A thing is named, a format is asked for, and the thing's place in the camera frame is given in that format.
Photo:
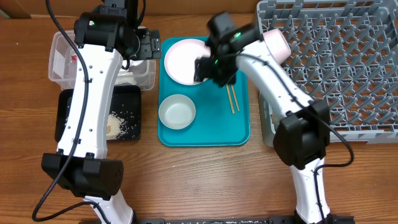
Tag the white napkin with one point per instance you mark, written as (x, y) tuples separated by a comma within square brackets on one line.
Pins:
[(128, 76)]

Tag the wooden chopstick left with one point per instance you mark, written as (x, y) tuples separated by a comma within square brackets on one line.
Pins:
[(230, 99)]

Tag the rice pile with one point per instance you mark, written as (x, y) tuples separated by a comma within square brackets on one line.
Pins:
[(124, 123)]

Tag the black tray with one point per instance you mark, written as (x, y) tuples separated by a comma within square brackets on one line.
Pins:
[(121, 94)]

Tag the wooden chopstick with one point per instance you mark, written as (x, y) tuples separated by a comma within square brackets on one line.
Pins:
[(235, 98), (230, 99)]

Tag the pink plate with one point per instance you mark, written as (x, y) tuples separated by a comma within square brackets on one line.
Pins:
[(179, 61)]

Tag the grey dishwasher rack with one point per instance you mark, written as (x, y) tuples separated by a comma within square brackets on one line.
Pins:
[(346, 53)]

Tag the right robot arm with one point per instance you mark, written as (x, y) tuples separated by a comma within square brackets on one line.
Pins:
[(302, 133)]

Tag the wooden chopstick right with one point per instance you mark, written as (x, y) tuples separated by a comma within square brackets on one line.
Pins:
[(235, 98)]

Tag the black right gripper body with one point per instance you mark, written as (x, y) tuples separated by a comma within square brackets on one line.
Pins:
[(203, 70)]

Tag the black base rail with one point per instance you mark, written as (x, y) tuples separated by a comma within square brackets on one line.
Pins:
[(331, 219)]

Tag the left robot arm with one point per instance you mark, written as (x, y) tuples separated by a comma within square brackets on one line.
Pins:
[(106, 40)]

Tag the grey bowl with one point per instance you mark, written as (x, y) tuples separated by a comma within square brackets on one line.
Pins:
[(177, 111)]

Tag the clear plastic bin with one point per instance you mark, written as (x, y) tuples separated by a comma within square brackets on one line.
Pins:
[(63, 71)]

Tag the pink bowl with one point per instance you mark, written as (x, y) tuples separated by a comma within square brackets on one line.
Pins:
[(277, 45)]

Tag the teal serving tray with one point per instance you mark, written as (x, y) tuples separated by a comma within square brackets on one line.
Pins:
[(214, 123)]

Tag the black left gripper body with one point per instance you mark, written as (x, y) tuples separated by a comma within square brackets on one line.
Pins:
[(147, 49)]

